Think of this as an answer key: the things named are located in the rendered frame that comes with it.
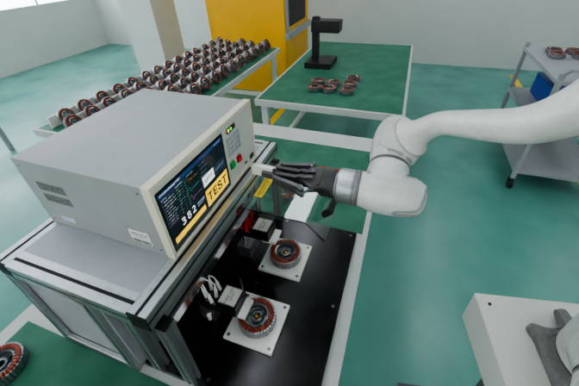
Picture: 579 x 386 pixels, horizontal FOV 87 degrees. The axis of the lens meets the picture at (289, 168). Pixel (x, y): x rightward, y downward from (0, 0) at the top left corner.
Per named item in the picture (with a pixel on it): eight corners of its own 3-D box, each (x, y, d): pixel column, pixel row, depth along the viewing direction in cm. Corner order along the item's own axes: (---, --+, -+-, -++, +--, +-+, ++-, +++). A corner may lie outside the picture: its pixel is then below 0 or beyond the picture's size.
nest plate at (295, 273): (311, 248, 113) (311, 245, 112) (299, 282, 102) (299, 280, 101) (274, 238, 117) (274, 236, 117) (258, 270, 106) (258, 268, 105)
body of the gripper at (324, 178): (332, 206, 76) (296, 198, 79) (339, 185, 83) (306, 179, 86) (333, 182, 72) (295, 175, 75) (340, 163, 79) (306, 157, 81)
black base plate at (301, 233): (356, 237, 119) (357, 233, 118) (309, 437, 71) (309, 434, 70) (248, 211, 133) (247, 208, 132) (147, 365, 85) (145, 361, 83)
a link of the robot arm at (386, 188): (354, 216, 77) (364, 175, 84) (420, 231, 73) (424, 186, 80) (356, 195, 69) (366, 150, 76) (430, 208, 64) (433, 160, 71)
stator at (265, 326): (282, 308, 93) (281, 301, 91) (267, 345, 84) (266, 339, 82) (248, 297, 96) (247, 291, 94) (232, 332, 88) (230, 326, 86)
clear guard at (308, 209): (342, 189, 103) (343, 175, 100) (324, 241, 85) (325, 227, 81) (254, 172, 113) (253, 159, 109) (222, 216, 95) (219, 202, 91)
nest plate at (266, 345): (289, 307, 95) (289, 305, 94) (271, 357, 83) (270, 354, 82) (246, 293, 99) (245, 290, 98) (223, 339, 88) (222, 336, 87)
